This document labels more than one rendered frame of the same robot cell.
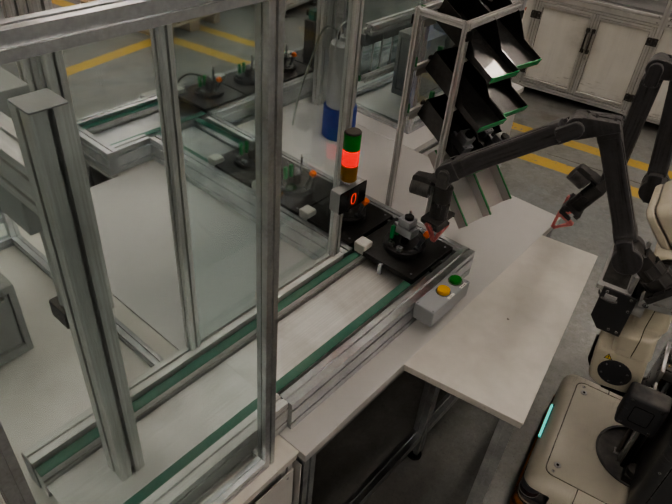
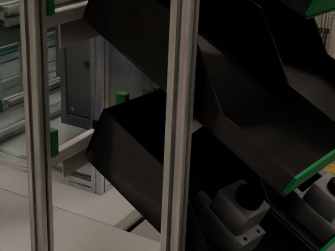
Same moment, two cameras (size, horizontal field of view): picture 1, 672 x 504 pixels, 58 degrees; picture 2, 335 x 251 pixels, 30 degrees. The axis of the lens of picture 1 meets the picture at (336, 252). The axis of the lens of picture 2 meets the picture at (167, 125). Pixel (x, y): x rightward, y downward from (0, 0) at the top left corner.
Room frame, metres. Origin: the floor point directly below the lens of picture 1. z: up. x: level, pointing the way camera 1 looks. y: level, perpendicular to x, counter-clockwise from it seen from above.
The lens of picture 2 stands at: (1.27, -0.21, 1.61)
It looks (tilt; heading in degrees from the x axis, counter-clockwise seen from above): 22 degrees down; 350
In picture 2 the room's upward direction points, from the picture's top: 3 degrees clockwise
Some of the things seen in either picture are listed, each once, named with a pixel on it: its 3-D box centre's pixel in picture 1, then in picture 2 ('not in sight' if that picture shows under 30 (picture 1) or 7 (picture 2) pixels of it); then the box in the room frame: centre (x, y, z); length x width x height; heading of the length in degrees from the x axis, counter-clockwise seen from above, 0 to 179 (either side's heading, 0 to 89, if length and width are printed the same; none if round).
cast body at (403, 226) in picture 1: (405, 223); not in sight; (1.63, -0.22, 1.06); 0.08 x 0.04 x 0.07; 50
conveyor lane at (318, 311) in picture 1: (338, 298); not in sight; (1.40, -0.02, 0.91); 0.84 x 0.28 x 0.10; 143
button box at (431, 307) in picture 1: (441, 298); not in sight; (1.43, -0.34, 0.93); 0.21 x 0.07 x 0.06; 143
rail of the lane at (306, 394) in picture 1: (388, 322); not in sight; (1.31, -0.18, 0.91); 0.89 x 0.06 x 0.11; 143
